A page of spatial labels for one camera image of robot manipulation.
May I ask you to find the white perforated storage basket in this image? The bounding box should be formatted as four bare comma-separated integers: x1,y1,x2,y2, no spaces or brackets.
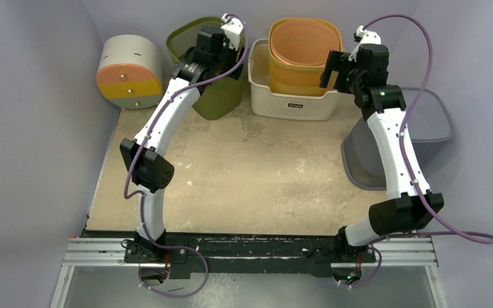
248,38,346,121

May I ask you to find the grey mesh waste bin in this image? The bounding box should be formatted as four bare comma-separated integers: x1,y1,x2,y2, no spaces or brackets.
341,89,454,191

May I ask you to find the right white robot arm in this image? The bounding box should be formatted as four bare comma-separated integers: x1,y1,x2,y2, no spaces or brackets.
320,44,444,261

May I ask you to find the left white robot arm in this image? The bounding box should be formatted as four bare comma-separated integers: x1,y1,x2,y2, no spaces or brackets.
119,21,248,262

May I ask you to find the aluminium rail frame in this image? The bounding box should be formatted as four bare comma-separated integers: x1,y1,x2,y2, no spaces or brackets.
52,232,447,307

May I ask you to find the small round drawer cabinet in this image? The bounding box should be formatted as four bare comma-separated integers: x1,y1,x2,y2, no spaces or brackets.
96,35,163,109

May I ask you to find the orange inner bin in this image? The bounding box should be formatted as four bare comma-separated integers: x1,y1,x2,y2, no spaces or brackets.
269,19,342,67

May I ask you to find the yellow mesh bin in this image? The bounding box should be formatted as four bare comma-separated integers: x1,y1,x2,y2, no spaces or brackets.
269,18,343,96

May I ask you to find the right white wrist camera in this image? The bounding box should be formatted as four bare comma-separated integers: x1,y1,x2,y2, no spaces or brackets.
354,26,381,47

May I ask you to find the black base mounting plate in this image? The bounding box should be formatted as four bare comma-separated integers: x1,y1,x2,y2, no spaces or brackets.
121,232,376,280

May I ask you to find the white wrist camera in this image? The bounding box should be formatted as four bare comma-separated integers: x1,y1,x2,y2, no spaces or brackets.
354,26,381,47
220,13,245,50

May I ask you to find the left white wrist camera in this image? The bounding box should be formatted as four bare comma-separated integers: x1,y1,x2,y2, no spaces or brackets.
220,13,245,50

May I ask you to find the olive green mesh bin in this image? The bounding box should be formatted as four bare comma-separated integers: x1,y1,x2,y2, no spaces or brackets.
166,17,246,121

